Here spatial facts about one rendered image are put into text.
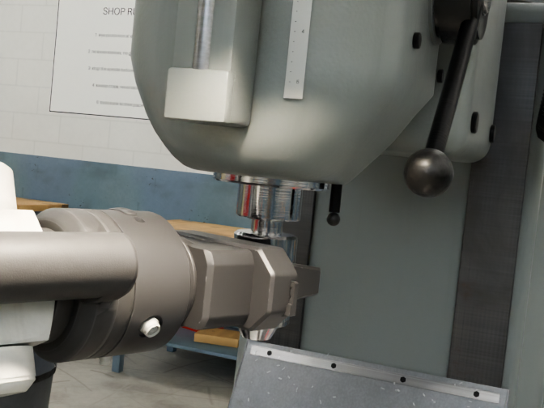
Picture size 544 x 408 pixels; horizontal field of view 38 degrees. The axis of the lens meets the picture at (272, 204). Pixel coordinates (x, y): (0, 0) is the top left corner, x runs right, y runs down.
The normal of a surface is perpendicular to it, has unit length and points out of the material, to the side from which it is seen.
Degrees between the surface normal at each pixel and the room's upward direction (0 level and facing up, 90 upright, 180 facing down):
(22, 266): 80
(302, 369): 63
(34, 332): 68
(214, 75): 90
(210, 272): 90
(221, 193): 90
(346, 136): 122
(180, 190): 90
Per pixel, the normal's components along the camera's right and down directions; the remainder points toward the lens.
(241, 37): 0.92, 0.11
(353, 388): -0.29, -0.44
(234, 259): 0.71, -0.33
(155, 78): -0.63, 0.07
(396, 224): -0.37, 0.01
